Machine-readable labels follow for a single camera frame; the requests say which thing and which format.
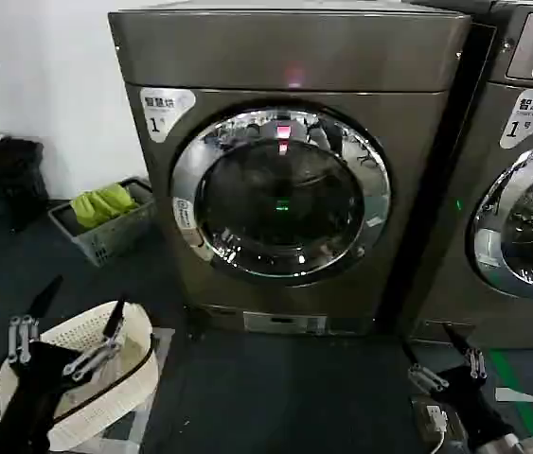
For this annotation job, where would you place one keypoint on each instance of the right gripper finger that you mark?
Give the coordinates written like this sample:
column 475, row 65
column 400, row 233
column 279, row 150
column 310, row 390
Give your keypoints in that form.
column 424, row 376
column 474, row 359

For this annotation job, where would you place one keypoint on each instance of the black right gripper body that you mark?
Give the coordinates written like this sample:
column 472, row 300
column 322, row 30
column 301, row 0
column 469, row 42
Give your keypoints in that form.
column 472, row 402

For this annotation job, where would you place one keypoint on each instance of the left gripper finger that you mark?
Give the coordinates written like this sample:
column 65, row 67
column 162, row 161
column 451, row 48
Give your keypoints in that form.
column 115, row 319
column 41, row 302

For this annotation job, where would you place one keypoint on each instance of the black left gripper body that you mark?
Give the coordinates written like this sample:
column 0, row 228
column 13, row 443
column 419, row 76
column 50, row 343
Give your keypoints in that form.
column 39, row 378

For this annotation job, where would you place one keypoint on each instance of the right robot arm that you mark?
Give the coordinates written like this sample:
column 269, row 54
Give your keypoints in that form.
column 517, row 444

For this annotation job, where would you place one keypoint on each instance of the white floor power socket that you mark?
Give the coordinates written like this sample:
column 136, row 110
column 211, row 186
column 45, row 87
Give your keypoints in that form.
column 436, row 413

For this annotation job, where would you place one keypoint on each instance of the white tape scrap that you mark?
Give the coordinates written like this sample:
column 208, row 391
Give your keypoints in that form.
column 514, row 395

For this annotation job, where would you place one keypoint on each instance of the white perforated laundry basket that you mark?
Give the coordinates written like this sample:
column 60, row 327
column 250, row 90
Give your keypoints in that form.
column 119, row 378

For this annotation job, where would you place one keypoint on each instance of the grey plastic crate basket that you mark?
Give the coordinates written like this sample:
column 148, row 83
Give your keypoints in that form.
column 105, row 241

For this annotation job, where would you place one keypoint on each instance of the green cloth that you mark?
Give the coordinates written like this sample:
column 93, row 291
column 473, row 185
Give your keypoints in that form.
column 100, row 203

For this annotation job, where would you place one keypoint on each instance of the black plastic crate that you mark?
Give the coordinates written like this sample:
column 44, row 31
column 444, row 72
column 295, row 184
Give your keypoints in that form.
column 5, row 184

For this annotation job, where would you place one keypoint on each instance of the round glass washer door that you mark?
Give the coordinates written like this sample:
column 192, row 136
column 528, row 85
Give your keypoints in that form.
column 531, row 227

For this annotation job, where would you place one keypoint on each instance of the grey front-load washing machine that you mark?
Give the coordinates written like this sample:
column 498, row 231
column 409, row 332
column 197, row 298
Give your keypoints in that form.
column 498, row 198

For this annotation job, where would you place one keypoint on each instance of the round glass dryer door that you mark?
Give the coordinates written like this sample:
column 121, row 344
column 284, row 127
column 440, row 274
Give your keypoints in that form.
column 280, row 198

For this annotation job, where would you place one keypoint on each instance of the grey front-load dryer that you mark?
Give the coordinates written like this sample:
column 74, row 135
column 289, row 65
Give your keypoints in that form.
column 294, row 52

